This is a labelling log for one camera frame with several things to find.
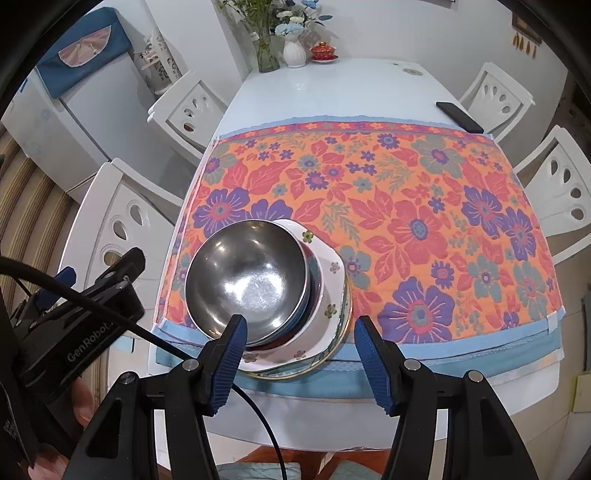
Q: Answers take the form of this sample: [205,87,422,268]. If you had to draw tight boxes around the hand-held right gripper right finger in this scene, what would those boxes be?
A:
[354,315,541,480]

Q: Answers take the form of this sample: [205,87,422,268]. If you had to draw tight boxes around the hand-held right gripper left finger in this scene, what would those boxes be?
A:
[69,315,249,480]

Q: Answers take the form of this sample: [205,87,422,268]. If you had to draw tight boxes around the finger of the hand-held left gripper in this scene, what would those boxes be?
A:
[95,247,146,289]
[37,267,77,308]

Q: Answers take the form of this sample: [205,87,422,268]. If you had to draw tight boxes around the gold rimmed plate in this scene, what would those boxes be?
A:
[245,277,354,381]

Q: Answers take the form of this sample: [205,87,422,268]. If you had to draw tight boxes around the blue steel bowl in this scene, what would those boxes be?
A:
[249,231,319,349]

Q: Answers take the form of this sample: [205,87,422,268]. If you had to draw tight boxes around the red steel bowl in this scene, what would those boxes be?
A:
[185,220,308,348]

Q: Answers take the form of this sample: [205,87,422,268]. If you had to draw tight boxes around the person's left hand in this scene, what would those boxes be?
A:
[73,381,99,426]

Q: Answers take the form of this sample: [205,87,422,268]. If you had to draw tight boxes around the white dining chair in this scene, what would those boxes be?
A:
[58,159,185,324]
[457,62,534,139]
[512,126,591,266]
[148,69,229,153]

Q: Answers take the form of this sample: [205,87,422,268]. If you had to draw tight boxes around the teal quilted cushion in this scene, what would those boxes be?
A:
[330,462,386,480]
[217,462,301,480]

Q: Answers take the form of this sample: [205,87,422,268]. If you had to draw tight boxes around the white refrigerator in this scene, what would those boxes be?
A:
[0,46,158,195]

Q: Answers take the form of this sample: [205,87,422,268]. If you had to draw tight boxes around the orange floral tablecloth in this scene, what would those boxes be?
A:
[157,121,566,347]

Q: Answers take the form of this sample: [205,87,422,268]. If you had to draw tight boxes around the white ornate shelf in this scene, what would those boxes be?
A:
[134,25,183,95]

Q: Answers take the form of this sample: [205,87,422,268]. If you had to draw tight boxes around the yellow paper sheet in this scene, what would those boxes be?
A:
[570,371,591,414]

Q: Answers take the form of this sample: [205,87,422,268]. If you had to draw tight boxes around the blue refrigerator cover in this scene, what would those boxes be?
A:
[36,4,151,100]

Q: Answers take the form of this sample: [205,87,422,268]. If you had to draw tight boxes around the glass vase with flowers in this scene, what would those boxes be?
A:
[217,0,287,73]

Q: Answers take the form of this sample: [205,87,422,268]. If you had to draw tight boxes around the black phone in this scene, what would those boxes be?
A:
[436,102,484,134]

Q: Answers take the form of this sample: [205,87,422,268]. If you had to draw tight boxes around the white vase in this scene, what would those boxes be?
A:
[283,39,306,69]

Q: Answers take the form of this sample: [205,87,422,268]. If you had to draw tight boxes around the blue and white flowers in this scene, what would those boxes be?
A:
[272,0,333,44]

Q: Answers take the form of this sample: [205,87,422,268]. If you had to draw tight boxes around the red lidded cup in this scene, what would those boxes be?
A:
[309,41,339,63]

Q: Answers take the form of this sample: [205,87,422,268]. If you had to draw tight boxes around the wall hanging ornament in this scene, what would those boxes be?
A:
[510,11,543,61]

